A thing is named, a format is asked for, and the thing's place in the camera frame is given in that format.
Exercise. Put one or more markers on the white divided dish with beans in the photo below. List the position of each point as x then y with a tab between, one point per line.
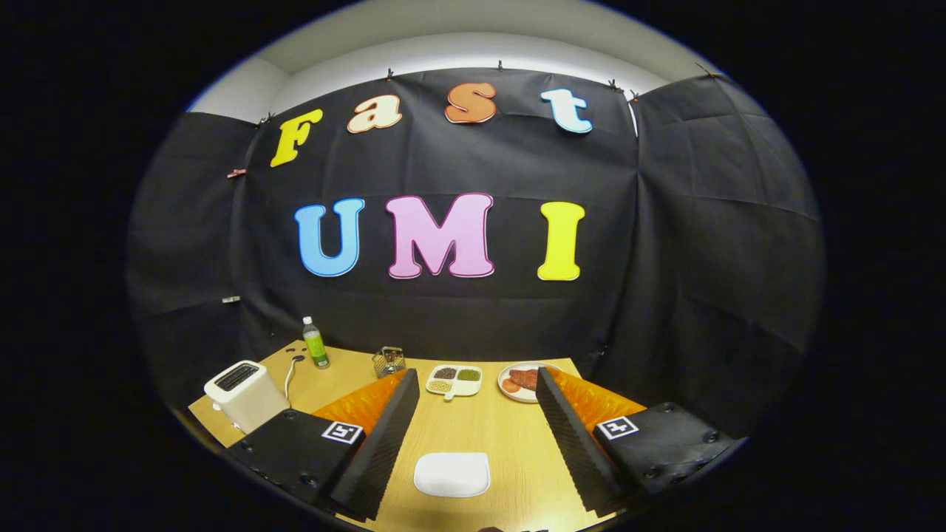
465	388

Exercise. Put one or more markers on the black backdrop cloth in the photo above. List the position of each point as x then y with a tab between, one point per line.
443	162

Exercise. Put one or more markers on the orange carrot piece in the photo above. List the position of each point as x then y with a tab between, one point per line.
510	386

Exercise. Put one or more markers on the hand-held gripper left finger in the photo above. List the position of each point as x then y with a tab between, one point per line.
384	443

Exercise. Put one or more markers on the white toaster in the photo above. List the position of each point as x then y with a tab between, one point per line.
251	406

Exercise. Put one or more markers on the white square plate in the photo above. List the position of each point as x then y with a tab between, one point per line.
451	474

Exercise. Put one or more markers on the green label water bottle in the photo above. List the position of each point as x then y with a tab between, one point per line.
316	347

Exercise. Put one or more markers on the white round plate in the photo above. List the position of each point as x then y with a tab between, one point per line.
517	397

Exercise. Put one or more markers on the brown steak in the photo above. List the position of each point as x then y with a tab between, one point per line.
525	379

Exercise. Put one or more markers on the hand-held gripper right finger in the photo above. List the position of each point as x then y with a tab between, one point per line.
569	443

